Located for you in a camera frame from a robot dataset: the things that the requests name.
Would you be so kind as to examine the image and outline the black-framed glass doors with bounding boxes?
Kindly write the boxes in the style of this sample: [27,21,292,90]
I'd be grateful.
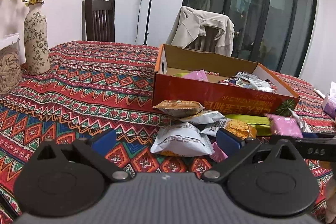
[184,0,319,77]

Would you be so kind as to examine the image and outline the white tan snack packet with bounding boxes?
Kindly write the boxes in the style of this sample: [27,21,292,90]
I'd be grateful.
[181,110,226,125]

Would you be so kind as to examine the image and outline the small white snack packet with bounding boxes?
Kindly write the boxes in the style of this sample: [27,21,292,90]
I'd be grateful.
[290,109,313,133]

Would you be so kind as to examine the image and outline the brown snack packet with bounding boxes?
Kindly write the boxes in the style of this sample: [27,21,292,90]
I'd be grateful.
[154,100,205,117]

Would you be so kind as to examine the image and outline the patterned red tablecloth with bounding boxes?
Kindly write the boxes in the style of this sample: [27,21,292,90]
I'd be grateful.
[0,40,336,224]

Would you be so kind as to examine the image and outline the white grey snack packet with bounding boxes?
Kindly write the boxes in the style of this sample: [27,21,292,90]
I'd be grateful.
[151,122,214,156]

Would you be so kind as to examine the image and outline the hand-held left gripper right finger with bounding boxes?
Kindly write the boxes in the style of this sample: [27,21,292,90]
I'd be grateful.
[202,128,302,184]

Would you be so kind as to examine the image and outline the beige jacket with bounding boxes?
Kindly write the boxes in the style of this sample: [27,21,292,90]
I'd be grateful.
[166,6,235,57]

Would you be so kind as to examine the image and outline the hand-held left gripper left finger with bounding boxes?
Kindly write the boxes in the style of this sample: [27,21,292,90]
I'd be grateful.
[31,128,132,184]

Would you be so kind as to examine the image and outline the purple tissue pack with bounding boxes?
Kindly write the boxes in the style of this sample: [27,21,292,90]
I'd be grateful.
[322,81,336,119]

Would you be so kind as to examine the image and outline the dark wooden chair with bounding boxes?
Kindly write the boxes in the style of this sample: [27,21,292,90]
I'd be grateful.
[82,0,115,42]
[188,26,221,52]

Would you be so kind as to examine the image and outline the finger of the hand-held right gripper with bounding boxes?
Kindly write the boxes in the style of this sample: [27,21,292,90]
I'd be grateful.
[302,132,336,139]
[270,135,336,162]

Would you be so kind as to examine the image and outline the blue white snack packet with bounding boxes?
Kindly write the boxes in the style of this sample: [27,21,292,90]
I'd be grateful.
[219,76,252,86]

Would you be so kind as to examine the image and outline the red-edged silver snack packet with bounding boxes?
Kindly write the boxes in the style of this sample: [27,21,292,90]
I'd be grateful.
[236,71,277,93]

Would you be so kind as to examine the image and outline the orange red cardboard box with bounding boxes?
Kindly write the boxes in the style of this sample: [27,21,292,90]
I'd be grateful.
[152,44,300,117]

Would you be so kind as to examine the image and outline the floral ceramic vase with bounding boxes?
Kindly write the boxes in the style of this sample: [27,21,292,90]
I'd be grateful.
[24,2,51,75]

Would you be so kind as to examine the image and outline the clear jar of seeds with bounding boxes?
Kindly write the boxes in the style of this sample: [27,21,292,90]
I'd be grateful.
[0,33,23,94]

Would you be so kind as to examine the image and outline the pink snack packet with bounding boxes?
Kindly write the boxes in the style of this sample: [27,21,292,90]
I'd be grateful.
[210,142,229,161]
[266,114,303,138]
[184,70,209,81]

